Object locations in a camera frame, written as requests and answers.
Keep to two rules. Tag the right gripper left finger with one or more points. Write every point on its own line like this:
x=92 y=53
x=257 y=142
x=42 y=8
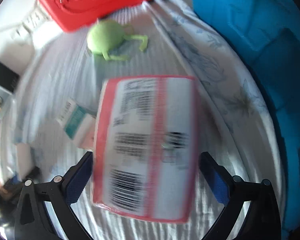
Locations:
x=32 y=220

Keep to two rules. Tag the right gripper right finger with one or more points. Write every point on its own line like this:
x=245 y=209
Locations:
x=262 y=220

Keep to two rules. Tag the red white tissue pack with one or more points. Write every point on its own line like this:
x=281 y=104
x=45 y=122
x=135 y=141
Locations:
x=146 y=147

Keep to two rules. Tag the small white green box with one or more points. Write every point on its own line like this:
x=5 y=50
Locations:
x=78 y=123

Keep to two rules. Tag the striped white table cloth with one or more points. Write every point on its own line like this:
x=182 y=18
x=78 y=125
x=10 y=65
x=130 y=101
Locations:
x=62 y=71

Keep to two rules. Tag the blue plastic storage bin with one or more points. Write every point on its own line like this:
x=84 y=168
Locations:
x=266 y=36

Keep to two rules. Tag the green round monster toy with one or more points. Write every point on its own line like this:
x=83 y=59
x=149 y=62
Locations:
x=108 y=35

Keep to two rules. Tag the white wall socket panel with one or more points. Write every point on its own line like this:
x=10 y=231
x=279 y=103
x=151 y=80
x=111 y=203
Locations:
x=36 y=18

